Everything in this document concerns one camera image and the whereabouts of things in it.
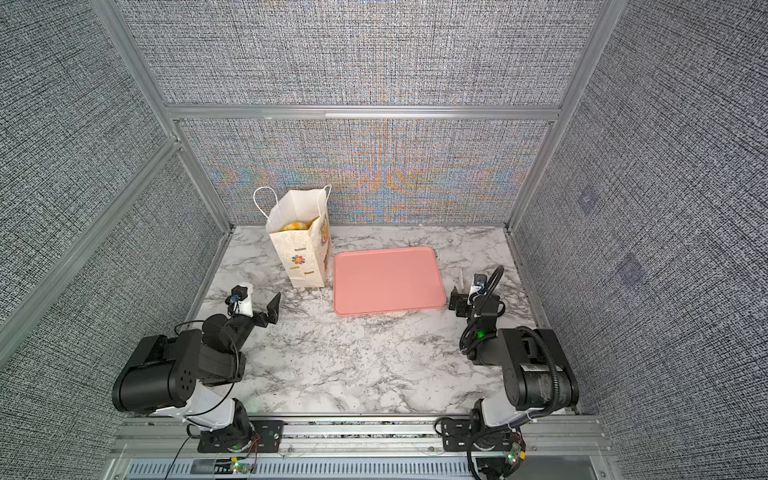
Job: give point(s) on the white printed paper bag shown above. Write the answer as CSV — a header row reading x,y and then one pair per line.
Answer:
x,y
300,240

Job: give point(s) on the aluminium cage frame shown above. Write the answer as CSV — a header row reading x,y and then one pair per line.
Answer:
x,y
612,157

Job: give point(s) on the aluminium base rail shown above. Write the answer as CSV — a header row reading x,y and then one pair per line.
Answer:
x,y
297,446

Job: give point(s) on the pink plastic tray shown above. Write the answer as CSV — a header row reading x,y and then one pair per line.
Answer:
x,y
387,281

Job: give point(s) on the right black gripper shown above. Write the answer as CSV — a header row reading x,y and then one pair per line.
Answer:
x,y
465,301

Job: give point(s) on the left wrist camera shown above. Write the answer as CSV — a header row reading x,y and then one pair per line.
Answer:
x,y
239,302

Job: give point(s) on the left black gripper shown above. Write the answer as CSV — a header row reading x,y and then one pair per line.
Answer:
x,y
260,318

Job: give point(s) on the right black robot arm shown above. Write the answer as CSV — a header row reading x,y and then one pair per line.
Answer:
x,y
537,381

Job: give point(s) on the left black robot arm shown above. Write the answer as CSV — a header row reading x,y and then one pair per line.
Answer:
x,y
191,377

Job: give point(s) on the twisted yellow fake bread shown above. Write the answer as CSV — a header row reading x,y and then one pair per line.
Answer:
x,y
297,226

